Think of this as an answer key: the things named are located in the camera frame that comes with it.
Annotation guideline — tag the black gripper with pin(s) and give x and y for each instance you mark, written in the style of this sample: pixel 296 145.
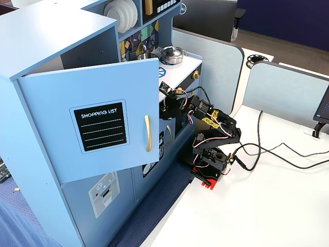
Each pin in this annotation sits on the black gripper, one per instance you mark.
pixel 170 103

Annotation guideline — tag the blue shopping list cabinet door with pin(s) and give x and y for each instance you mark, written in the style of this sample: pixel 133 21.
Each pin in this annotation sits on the blue shopping list cabinet door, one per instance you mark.
pixel 51 115

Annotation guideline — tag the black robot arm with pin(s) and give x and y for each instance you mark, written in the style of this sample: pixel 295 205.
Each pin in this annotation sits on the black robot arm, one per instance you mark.
pixel 223 121

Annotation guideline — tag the blue dishwasher cabinet door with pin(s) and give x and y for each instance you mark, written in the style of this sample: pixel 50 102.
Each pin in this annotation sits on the blue dishwasher cabinet door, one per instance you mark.
pixel 164 154

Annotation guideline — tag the blue ice dispenser fridge door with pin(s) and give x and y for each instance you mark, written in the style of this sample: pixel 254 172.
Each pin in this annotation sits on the blue ice dispenser fridge door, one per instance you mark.
pixel 77 205

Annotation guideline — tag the gold stove knob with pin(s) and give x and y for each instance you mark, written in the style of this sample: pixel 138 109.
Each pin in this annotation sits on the gold stove knob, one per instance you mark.
pixel 196 74
pixel 178 90

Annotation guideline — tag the steel pot with lid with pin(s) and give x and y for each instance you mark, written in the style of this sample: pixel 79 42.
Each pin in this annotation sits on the steel pot with lid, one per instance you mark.
pixel 171 57

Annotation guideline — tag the grey desk divider panel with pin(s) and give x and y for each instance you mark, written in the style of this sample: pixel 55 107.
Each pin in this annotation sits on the grey desk divider panel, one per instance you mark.
pixel 282 95
pixel 218 72

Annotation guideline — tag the steel slotted spatula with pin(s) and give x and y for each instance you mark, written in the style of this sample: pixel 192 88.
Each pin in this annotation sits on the steel slotted spatula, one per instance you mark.
pixel 132 55

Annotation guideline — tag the steel ladle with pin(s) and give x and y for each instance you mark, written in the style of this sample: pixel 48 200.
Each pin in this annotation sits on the steel ladle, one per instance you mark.
pixel 144 47

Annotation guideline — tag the red base clamp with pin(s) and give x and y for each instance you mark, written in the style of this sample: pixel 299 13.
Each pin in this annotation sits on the red base clamp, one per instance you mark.
pixel 208 184

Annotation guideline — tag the black toy microwave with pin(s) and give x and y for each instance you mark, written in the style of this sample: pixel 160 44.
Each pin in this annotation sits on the black toy microwave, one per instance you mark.
pixel 155 18

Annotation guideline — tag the dark blue floor mat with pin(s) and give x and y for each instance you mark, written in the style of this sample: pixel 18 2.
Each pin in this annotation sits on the dark blue floor mat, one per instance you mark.
pixel 159 200

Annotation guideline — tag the black Dell monitor back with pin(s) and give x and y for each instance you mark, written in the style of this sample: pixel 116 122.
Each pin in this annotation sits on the black Dell monitor back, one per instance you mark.
pixel 205 20

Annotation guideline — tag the white toy plate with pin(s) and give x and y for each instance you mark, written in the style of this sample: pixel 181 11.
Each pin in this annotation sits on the white toy plate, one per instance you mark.
pixel 113 13
pixel 135 15
pixel 128 21

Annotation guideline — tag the blue toy kitchen body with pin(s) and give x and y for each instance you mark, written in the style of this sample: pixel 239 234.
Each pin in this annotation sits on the blue toy kitchen body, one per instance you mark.
pixel 51 31

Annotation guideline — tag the black monitor stand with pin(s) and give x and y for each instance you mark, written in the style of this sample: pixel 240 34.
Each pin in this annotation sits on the black monitor stand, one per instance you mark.
pixel 317 130

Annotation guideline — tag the black computer monitor screen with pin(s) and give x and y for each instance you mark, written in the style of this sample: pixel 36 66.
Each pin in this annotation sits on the black computer monitor screen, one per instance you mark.
pixel 324 108

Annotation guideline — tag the blue cloth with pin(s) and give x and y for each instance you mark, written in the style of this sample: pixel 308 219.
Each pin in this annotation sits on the blue cloth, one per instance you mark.
pixel 15 226

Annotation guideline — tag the small wrist camera board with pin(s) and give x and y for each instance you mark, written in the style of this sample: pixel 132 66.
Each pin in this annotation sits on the small wrist camera board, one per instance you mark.
pixel 165 87

